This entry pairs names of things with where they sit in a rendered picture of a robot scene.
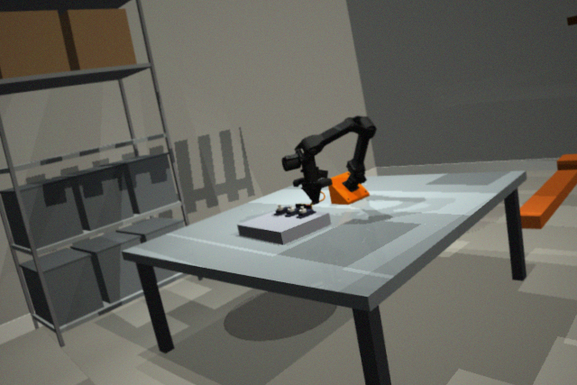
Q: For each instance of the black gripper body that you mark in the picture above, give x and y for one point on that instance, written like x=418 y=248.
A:
x=310 y=176

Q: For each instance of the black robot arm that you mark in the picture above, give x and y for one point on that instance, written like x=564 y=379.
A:
x=314 y=144

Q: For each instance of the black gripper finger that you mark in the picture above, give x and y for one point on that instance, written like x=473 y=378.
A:
x=316 y=193
x=309 y=193

